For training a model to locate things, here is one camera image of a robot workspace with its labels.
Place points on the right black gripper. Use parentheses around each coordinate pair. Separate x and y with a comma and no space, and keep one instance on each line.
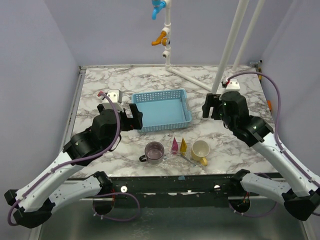
(212,99)

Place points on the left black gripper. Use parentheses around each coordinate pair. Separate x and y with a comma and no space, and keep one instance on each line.
(137,116)

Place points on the yellow mug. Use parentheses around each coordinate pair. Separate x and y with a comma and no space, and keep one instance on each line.
(199,152)

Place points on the blue plastic basket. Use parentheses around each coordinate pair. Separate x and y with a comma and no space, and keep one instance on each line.
(163,110)

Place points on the yellow toothpaste tube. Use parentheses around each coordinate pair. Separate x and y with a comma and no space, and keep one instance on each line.
(183,146)

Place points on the pink toothpaste tube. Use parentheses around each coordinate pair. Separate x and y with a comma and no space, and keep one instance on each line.
(175,146)

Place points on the purple translucent cup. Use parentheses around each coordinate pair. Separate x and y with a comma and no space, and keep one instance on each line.
(153,153)

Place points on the grey toothbrush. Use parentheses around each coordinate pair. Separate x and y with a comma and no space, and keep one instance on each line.
(188,160)
(170,157)

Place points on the clear textured round tray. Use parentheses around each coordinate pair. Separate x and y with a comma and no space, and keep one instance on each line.
(180,163)

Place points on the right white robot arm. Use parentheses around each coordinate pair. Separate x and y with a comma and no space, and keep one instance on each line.
(300,193)

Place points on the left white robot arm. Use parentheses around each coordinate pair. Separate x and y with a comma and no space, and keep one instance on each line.
(35,203)

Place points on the yellow tool in corner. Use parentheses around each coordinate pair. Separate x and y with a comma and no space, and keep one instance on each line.
(259,69)

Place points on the orange tap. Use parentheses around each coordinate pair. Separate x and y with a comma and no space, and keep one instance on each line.
(162,40)

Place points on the blue tap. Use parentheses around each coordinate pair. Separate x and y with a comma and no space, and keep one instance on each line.
(158,5)

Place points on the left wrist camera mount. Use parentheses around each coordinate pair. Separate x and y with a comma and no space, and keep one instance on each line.
(115,95)

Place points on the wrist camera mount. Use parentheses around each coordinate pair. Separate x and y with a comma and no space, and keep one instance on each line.
(115,95)
(231,85)

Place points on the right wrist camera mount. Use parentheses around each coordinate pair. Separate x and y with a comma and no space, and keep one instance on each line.
(231,85)

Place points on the orange clamp on wall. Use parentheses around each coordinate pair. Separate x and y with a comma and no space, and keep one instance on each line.
(269,105)

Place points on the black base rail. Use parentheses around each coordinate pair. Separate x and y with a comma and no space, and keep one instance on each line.
(211,190)

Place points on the white pvc pipe frame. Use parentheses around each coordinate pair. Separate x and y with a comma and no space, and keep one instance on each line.
(230,42)

